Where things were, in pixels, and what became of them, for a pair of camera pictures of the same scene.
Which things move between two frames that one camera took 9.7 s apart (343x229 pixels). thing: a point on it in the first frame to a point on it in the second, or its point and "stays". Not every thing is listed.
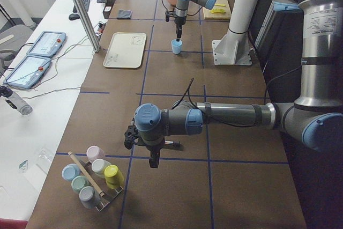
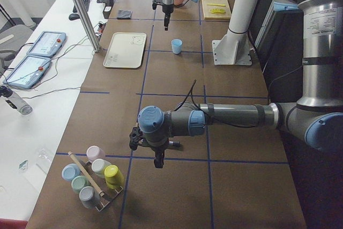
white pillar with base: x=233 y=49 stays
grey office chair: x=12 y=41 stays
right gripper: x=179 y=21 to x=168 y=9
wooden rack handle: x=85 y=174 stays
